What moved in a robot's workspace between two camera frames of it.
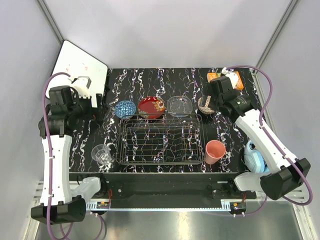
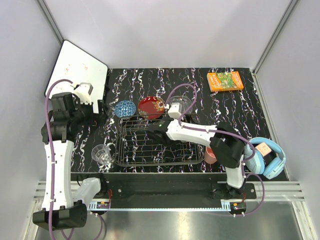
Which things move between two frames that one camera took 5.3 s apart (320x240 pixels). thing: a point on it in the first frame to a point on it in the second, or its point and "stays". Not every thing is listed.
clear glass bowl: (179, 106) stays
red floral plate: (151, 107) stays
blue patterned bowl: (125, 109) stays
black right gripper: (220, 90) to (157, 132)
